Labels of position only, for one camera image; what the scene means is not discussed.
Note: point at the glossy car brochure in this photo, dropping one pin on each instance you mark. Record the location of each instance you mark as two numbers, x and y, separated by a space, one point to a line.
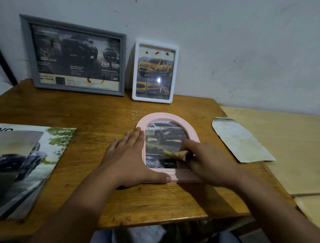
27 165

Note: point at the person's blue trousers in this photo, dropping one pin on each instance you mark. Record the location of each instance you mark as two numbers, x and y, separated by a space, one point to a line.
101 237

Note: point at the white picture frame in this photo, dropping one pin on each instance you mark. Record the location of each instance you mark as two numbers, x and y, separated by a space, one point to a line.
155 72

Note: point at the black rod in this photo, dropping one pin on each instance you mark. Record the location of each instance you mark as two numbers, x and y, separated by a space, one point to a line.
8 68

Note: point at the person's left forearm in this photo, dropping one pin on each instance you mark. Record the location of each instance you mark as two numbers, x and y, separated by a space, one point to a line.
75 210

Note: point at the grey picture frame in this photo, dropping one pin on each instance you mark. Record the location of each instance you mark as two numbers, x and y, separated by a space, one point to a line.
75 55

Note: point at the pink arched picture frame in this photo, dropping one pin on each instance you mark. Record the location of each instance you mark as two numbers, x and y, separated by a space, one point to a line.
165 115

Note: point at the creased white paper sheet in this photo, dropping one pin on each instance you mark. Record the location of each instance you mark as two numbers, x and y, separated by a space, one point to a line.
240 140

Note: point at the person's left thumb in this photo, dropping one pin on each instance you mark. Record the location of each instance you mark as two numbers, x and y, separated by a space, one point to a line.
160 177

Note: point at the person's left little finger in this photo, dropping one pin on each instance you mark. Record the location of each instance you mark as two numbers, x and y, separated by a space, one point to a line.
110 152

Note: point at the person's right hand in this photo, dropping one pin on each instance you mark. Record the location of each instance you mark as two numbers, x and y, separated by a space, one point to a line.
212 165

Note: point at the person's left hand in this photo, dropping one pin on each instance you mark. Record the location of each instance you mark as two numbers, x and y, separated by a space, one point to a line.
125 165

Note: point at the person's left middle finger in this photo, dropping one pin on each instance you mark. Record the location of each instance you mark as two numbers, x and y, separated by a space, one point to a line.
127 141

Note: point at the person's right thumb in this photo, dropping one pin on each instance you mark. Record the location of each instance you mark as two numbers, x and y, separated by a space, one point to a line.
193 165

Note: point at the person's right forearm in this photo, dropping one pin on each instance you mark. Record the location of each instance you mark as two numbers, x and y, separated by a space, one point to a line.
272 207

